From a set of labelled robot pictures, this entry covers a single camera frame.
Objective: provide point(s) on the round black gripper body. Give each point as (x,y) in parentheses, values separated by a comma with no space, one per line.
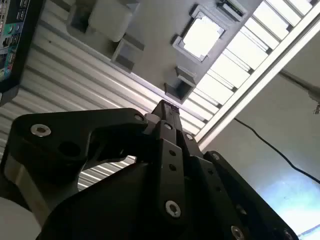
(105,212)

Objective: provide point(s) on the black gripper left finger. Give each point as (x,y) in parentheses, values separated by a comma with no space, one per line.
(75,130)

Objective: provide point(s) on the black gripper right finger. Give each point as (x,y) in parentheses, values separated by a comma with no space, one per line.
(225,190)

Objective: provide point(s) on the silver CPU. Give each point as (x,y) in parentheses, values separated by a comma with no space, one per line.
(202,37)

